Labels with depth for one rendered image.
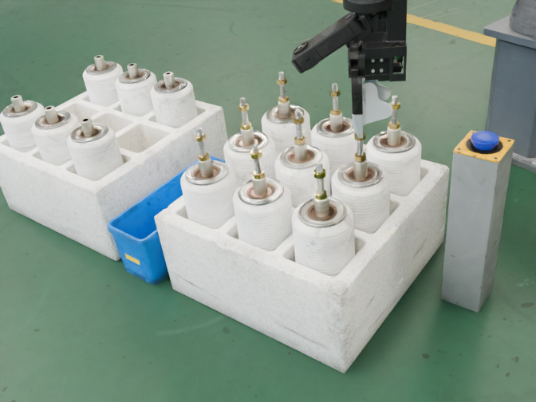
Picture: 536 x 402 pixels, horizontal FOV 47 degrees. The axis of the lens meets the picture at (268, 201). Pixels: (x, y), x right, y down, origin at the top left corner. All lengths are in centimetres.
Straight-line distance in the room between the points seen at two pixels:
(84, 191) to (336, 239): 55
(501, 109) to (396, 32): 66
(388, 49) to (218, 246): 42
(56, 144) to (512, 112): 100
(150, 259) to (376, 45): 60
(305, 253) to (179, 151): 51
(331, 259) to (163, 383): 36
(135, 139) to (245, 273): 54
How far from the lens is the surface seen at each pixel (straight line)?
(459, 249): 108
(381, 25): 91
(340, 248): 95
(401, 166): 109
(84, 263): 137
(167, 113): 141
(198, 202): 106
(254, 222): 99
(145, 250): 120
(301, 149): 107
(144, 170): 131
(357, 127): 95
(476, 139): 98
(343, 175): 103
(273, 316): 106
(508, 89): 150
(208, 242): 105
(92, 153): 127
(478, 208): 102
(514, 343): 113
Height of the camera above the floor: 82
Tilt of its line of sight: 35 degrees down
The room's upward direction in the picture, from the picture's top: 7 degrees counter-clockwise
